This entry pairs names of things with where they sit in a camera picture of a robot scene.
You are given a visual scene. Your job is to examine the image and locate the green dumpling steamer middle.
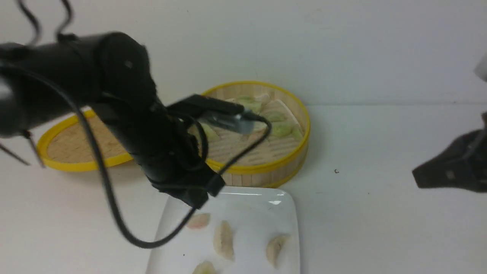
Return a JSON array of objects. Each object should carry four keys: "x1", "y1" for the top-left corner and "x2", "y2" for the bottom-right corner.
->
[{"x1": 261, "y1": 111, "x2": 287, "y2": 123}]

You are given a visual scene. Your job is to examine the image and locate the white square plate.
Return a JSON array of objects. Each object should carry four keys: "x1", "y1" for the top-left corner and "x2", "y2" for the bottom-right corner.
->
[{"x1": 146, "y1": 186, "x2": 301, "y2": 274}]

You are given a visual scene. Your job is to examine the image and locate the green dumpling steamer top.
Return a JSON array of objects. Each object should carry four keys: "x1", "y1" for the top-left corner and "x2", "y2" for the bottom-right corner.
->
[{"x1": 235, "y1": 96, "x2": 263, "y2": 114}]

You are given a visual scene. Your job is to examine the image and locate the black camera cable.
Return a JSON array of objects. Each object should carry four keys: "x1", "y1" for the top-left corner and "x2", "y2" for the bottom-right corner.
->
[{"x1": 0, "y1": 63, "x2": 272, "y2": 249}]

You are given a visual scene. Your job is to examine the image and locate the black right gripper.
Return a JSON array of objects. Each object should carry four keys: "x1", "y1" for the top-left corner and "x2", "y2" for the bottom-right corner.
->
[{"x1": 412, "y1": 113, "x2": 487, "y2": 193}]

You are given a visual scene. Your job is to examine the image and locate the yellow-rimmed bamboo steamer basket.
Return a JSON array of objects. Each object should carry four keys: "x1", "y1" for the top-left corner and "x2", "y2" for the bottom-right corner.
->
[{"x1": 203, "y1": 81, "x2": 311, "y2": 188}]

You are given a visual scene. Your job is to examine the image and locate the pale green dumpling plate bottom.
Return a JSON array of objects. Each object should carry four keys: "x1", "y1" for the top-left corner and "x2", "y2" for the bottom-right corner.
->
[{"x1": 193, "y1": 261, "x2": 217, "y2": 274}]

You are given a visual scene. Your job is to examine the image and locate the yellow-rimmed bamboo steamer lid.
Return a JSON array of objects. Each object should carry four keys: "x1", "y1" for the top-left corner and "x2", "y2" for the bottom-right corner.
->
[{"x1": 37, "y1": 110, "x2": 132, "y2": 172}]

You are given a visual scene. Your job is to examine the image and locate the white dumpling plate centre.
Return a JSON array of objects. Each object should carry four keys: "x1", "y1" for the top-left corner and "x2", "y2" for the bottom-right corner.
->
[{"x1": 213, "y1": 220, "x2": 235, "y2": 261}]

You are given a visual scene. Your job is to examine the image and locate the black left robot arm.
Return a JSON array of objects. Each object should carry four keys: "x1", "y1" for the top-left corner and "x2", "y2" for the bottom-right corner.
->
[{"x1": 1, "y1": 32, "x2": 225, "y2": 209}]

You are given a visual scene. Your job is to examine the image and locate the white dumpling plate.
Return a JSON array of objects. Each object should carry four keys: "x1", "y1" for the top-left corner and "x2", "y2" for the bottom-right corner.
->
[
  {"x1": 213, "y1": 220, "x2": 235, "y2": 261},
  {"x1": 266, "y1": 234, "x2": 291, "y2": 269}
]

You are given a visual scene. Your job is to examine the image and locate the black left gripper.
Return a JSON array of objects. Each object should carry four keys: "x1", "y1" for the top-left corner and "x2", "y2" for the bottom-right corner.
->
[{"x1": 134, "y1": 116, "x2": 225, "y2": 209}]

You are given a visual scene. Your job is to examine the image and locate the white dumpling plate right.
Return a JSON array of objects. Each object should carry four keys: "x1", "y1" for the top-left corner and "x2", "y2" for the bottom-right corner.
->
[{"x1": 266, "y1": 234, "x2": 291, "y2": 269}]

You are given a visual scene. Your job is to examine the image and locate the pink dumpling on plate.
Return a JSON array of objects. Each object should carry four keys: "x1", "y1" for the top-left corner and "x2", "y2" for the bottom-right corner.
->
[{"x1": 186, "y1": 213, "x2": 211, "y2": 229}]

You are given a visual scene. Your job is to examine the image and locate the green dumpling steamer right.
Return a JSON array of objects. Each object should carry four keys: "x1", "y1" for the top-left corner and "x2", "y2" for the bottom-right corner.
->
[{"x1": 270, "y1": 121, "x2": 294, "y2": 138}]

